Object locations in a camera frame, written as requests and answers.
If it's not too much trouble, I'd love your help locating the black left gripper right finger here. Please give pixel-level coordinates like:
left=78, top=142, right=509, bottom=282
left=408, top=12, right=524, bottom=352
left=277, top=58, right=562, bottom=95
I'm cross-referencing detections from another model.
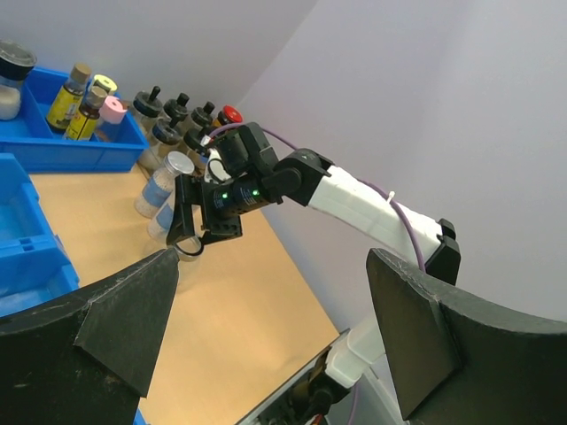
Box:
left=366, top=249, right=566, bottom=424

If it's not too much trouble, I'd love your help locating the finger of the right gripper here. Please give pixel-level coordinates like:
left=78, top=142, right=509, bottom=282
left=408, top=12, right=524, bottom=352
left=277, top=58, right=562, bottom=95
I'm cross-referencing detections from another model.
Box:
left=166, top=174, right=198, bottom=248
left=175, top=234, right=212, bottom=259

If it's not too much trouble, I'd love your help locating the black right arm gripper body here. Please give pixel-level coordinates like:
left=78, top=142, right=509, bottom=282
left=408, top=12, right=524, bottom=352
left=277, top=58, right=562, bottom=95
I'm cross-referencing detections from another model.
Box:
left=200, top=122, right=282, bottom=243

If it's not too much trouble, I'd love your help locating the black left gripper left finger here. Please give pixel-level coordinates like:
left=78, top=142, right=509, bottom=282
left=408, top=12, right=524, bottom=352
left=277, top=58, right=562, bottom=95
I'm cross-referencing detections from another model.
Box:
left=1, top=249, right=179, bottom=424

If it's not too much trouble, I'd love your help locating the blue label jar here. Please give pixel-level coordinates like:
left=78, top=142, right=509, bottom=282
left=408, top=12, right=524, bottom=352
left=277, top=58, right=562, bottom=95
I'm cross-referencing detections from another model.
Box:
left=147, top=192, right=175, bottom=243
left=134, top=151, right=195, bottom=218

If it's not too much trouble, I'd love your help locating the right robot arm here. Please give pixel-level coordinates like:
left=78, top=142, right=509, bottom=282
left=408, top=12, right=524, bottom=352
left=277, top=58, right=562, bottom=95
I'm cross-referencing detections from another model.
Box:
left=167, top=123, right=566, bottom=424

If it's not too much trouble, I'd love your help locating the blue condiment tray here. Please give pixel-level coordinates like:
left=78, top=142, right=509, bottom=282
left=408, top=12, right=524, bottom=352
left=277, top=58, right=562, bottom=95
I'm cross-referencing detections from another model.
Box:
left=1, top=67, right=148, bottom=174

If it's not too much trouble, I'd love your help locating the black cap cruet front middle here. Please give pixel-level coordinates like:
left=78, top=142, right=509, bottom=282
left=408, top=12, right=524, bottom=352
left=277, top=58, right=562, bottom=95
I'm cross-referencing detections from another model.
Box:
left=182, top=126, right=214, bottom=158

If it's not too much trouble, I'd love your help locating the black cap cruet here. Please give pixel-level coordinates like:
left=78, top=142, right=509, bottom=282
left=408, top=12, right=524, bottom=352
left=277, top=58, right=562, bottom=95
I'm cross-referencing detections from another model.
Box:
left=187, top=101, right=215, bottom=131
left=138, top=118, right=182, bottom=176
left=182, top=126, right=214, bottom=158
left=162, top=92, right=190, bottom=124
left=130, top=86, right=163, bottom=135

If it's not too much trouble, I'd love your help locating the red lid jar back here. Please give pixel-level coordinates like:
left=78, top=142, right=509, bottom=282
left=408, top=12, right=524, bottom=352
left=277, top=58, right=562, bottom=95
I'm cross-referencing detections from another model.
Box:
left=213, top=104, right=243, bottom=128

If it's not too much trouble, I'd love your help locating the black cap cruet back right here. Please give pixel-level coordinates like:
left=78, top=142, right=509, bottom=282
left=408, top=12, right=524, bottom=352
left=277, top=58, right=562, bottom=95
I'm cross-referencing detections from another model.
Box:
left=187, top=101, right=215, bottom=131

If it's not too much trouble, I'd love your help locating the black cap cruet front left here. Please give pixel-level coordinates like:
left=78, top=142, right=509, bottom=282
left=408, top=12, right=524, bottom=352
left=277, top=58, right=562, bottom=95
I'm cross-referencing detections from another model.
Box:
left=138, top=118, right=182, bottom=176

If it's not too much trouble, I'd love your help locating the black cap cruet back middle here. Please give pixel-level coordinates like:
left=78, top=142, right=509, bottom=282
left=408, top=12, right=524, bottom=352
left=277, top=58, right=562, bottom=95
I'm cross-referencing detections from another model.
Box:
left=162, top=92, right=190, bottom=124

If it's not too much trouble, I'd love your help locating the blue three-compartment bin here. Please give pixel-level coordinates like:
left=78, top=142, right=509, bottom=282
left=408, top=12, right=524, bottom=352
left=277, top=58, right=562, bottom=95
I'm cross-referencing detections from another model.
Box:
left=1, top=153, right=79, bottom=317

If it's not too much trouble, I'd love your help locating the black cap cruet back left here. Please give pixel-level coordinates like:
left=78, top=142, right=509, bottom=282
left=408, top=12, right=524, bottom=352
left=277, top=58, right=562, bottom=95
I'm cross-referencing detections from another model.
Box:
left=130, top=86, right=163, bottom=135

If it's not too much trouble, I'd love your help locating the pink lid spice jar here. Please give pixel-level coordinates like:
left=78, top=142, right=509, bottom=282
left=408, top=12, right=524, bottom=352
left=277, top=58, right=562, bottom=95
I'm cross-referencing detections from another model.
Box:
left=95, top=96, right=128, bottom=143

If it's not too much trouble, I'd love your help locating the yellow label sauce bottle front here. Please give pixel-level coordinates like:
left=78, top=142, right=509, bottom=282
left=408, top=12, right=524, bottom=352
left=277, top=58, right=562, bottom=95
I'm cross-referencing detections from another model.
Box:
left=64, top=86, right=107, bottom=141

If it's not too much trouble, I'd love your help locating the yellow label sauce bottle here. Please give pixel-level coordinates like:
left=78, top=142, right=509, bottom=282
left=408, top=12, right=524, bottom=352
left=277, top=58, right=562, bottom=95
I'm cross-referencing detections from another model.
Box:
left=46, top=62, right=91, bottom=133
left=64, top=86, right=107, bottom=141

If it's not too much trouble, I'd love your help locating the yellow lid spice jar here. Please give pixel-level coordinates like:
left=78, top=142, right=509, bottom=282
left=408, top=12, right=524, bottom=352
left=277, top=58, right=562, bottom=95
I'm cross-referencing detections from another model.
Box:
left=89, top=73, right=118, bottom=96

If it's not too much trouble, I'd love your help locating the yellow label sauce bottle back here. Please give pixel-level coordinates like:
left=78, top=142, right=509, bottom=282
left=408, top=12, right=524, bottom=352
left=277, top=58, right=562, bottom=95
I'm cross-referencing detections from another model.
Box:
left=46, top=62, right=91, bottom=133

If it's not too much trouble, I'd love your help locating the white powder shaker jar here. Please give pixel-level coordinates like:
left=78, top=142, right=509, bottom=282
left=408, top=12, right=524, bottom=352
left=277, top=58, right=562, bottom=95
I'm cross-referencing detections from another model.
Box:
left=1, top=39, right=37, bottom=120

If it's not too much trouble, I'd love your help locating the aluminium front rail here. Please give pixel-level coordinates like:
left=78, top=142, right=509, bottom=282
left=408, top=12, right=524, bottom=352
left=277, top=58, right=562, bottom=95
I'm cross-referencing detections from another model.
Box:
left=237, top=329, right=351, bottom=424

